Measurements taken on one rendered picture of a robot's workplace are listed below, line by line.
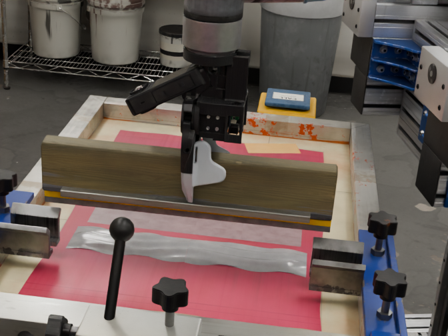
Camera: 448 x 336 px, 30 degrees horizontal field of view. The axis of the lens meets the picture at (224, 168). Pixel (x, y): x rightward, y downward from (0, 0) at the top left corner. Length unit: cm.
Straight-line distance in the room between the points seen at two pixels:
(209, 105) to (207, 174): 10
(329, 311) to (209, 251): 21
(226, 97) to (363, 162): 52
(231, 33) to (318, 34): 329
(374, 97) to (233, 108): 87
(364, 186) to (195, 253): 35
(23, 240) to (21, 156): 272
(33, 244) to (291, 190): 37
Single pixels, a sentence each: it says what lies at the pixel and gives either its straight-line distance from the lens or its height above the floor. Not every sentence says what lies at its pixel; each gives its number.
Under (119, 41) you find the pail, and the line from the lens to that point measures 460.
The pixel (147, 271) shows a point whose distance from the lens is 122.
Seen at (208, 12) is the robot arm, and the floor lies 135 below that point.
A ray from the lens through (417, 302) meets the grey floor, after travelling 304.
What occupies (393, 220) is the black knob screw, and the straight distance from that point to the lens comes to 120.
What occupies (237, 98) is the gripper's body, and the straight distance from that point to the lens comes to 108.
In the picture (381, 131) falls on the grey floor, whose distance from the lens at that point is 448.
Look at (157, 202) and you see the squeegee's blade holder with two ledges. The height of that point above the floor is 107.
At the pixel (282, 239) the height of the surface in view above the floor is 96.
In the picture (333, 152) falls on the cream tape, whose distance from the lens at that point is 167.
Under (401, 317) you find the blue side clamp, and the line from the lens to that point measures 109.
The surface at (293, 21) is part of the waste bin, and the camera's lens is 429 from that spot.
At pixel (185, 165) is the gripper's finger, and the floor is 114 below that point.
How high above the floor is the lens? 160
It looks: 25 degrees down
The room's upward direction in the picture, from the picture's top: 4 degrees clockwise
